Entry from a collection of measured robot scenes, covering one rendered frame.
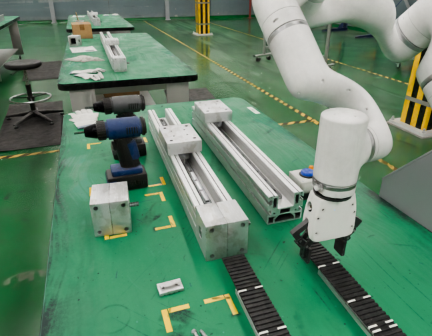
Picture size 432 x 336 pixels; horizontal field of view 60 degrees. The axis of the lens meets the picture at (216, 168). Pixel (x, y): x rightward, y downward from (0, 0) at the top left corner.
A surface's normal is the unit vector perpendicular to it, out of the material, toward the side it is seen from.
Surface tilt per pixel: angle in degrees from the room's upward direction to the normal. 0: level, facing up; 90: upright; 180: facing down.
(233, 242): 90
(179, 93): 90
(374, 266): 0
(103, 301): 0
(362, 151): 88
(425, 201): 90
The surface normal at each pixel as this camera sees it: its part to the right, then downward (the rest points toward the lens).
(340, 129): -0.45, 0.40
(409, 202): -0.94, 0.15
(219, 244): 0.30, 0.43
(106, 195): 0.00, -0.90
